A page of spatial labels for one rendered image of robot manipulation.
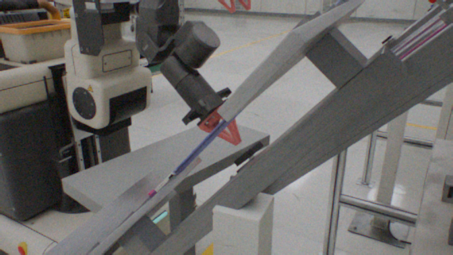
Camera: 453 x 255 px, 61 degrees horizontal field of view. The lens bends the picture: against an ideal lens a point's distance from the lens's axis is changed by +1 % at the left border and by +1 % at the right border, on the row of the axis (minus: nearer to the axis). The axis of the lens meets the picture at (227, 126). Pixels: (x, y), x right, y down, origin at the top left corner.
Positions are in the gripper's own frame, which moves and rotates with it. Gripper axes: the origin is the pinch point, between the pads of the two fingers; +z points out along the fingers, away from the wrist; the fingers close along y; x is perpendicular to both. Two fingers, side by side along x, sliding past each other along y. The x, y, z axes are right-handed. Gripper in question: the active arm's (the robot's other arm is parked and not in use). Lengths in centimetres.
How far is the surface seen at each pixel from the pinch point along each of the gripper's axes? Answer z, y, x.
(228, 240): 9.9, -24.6, -7.7
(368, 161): 47, 143, 46
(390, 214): 51, 71, 21
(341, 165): 28, 71, 23
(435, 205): 38.2, 28.9, -9.5
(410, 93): 11.2, 0.2, -28.4
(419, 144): 53, 142, 19
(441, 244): 39.7, 15.0, -10.8
